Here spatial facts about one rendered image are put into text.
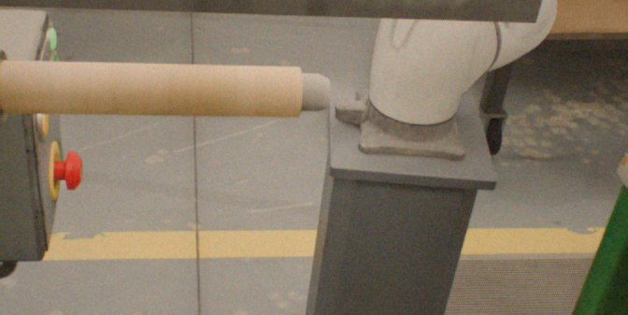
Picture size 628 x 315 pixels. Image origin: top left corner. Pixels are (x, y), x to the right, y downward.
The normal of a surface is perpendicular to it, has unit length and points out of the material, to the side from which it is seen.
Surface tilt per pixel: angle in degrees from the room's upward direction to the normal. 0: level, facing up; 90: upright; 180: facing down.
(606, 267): 90
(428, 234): 90
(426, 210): 90
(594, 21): 0
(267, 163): 0
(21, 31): 0
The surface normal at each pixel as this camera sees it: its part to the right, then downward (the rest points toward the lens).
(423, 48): -0.20, 0.39
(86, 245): 0.11, -0.81
